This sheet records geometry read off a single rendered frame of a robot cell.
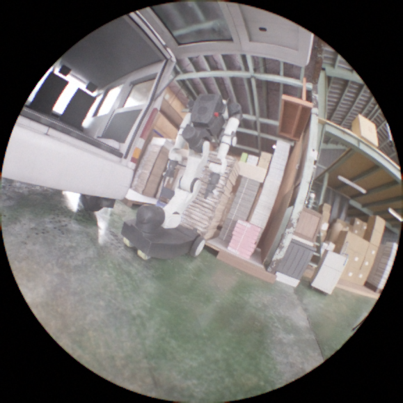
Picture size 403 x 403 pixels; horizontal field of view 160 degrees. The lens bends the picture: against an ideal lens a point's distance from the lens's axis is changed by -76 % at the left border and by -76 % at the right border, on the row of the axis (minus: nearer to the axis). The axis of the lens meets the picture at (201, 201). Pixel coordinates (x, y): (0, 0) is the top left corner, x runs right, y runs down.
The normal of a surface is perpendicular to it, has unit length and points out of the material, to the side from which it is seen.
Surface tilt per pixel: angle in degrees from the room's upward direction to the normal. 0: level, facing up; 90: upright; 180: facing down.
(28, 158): 89
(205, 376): 0
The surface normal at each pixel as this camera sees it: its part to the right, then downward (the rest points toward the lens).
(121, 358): 0.37, -0.93
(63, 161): 0.88, 0.30
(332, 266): -0.65, -0.25
